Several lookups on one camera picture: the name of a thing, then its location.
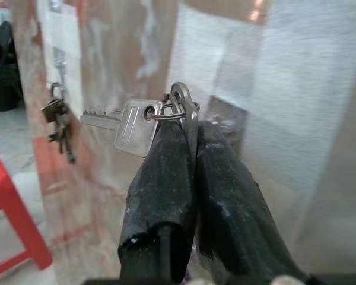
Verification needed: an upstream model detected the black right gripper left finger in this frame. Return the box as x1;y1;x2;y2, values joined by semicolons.
117;119;198;283

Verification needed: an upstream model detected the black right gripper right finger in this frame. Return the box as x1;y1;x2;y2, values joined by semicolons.
195;119;311;283

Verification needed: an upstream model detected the silver key with ring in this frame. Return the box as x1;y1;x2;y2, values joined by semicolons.
79;81;201;159

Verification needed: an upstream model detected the dark bunch of keys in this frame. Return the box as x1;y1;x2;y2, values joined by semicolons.
40;94;77;164

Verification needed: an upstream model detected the marble patterned pillar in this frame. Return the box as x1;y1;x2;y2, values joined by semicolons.
11;0;179;285

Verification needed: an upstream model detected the red plastic stool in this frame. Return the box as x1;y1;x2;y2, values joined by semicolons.
0;148;53;283

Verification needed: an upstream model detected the black bag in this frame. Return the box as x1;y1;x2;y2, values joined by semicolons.
0;20;25;113

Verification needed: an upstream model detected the metal wall hook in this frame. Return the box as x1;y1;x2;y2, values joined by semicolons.
49;81;64;100

